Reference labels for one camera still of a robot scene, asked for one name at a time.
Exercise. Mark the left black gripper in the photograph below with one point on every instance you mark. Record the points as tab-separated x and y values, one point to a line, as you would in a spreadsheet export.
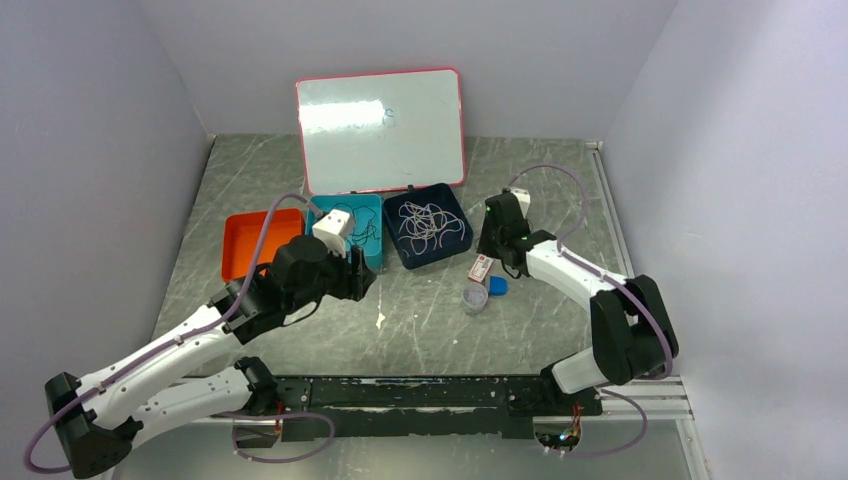
355	276

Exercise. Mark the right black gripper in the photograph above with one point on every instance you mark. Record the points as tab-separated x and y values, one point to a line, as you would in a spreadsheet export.
485	246

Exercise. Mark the light blue tray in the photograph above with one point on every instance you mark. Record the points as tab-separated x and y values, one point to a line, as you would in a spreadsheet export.
368	215

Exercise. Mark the navy blue tray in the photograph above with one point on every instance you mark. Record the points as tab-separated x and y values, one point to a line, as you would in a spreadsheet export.
427	225

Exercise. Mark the orange tray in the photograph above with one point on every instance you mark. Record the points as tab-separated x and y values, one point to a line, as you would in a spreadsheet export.
242	231

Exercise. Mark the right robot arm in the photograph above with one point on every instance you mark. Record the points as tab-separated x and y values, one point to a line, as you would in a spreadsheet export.
631	332

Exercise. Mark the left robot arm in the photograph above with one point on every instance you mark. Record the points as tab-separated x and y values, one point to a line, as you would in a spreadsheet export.
101	417

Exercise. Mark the red white staples box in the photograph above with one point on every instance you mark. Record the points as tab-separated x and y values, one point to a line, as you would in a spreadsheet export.
480	269

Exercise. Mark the blue grey eraser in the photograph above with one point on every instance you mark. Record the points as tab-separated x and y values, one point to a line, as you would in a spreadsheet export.
497	286

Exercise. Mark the clear jar of clips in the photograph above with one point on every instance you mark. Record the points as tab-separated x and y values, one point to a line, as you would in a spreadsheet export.
474	298

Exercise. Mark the pink framed whiteboard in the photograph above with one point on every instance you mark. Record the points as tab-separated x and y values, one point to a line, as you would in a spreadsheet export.
379	132

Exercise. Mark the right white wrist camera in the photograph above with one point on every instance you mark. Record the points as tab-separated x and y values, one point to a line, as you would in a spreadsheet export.
523	198

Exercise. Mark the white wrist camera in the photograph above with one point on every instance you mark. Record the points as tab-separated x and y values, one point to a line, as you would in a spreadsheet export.
333	229
523	198

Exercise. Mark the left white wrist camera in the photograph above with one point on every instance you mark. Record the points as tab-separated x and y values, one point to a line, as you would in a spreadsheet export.
333	229

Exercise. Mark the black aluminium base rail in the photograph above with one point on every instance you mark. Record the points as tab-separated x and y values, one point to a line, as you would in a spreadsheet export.
508	427

